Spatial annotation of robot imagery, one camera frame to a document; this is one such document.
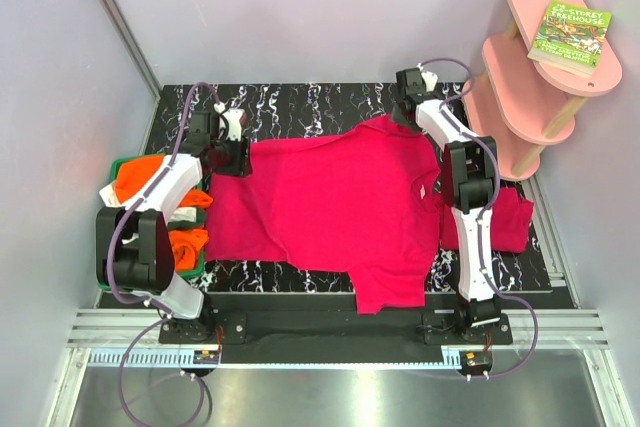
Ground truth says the folded dark pink t-shirt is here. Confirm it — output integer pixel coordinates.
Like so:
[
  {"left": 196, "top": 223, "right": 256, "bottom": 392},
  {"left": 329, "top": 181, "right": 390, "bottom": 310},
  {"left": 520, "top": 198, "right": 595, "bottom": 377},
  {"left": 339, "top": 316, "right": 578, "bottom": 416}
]
[{"left": 434, "top": 187, "right": 534, "bottom": 254}]

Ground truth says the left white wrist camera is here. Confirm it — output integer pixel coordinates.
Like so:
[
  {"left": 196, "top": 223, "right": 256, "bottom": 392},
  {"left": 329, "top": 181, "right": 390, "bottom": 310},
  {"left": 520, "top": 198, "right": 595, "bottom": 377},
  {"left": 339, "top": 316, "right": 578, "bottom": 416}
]
[{"left": 214, "top": 102, "right": 247, "bottom": 141}]

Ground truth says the magenta t-shirt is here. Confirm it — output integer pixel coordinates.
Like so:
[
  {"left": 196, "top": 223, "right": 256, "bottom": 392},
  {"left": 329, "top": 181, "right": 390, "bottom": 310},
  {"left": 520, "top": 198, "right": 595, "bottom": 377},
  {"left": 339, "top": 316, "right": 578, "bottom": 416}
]
[{"left": 206, "top": 115, "right": 441, "bottom": 314}]

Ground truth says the green plastic basket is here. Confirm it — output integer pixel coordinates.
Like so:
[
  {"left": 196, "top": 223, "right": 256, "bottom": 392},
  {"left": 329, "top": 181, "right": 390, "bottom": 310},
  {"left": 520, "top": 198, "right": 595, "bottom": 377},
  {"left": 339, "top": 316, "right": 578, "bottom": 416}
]
[{"left": 109, "top": 155, "right": 206, "bottom": 280}]

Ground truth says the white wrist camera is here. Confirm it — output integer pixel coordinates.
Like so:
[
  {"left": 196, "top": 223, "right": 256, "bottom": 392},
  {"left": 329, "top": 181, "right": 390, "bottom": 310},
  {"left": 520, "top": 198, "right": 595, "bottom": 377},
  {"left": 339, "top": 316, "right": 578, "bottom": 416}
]
[
  {"left": 418, "top": 64, "right": 439, "bottom": 92},
  {"left": 214, "top": 102, "right": 247, "bottom": 141}
]

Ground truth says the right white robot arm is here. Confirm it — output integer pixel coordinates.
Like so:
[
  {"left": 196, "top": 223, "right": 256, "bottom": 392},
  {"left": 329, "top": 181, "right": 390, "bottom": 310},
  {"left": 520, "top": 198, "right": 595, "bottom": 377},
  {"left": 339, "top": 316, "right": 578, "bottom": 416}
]
[{"left": 393, "top": 67, "right": 501, "bottom": 344}]

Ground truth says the pink three-tier shelf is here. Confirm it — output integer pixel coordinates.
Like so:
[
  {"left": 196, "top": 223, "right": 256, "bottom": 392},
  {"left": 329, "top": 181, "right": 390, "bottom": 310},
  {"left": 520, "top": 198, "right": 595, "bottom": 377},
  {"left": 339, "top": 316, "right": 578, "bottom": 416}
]
[{"left": 464, "top": 0, "right": 622, "bottom": 181}]

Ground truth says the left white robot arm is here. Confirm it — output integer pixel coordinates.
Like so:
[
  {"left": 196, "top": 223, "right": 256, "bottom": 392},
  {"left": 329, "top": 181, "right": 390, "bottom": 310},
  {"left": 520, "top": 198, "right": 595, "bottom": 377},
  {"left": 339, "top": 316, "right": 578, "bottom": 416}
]
[{"left": 96, "top": 108, "right": 251, "bottom": 343}]

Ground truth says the green storey treehouse book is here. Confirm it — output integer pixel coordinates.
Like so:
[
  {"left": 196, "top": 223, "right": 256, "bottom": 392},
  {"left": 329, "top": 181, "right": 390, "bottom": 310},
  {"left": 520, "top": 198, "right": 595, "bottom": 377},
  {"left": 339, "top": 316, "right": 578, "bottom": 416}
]
[{"left": 528, "top": 0, "right": 612, "bottom": 78}]

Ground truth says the white t-shirt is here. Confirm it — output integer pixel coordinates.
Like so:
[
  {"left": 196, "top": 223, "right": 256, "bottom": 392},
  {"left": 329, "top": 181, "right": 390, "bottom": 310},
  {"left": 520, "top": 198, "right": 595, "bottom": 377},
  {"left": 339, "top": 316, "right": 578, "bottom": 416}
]
[{"left": 99, "top": 182, "right": 209, "bottom": 249}]

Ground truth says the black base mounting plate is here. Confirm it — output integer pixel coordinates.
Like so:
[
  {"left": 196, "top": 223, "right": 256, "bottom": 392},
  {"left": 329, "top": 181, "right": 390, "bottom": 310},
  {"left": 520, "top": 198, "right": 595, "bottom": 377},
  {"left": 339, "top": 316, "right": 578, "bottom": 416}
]
[{"left": 158, "top": 291, "right": 512, "bottom": 346}]

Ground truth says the orange t-shirt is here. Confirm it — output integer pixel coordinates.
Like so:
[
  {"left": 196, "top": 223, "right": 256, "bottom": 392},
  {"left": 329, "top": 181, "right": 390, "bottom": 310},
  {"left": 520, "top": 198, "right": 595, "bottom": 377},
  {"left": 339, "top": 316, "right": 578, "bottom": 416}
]
[{"left": 116, "top": 157, "right": 214, "bottom": 261}]

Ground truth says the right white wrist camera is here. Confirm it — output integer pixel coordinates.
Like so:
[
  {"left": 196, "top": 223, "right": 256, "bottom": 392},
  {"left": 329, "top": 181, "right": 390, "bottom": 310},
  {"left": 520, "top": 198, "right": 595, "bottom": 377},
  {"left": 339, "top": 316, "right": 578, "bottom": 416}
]
[{"left": 418, "top": 64, "right": 439, "bottom": 92}]

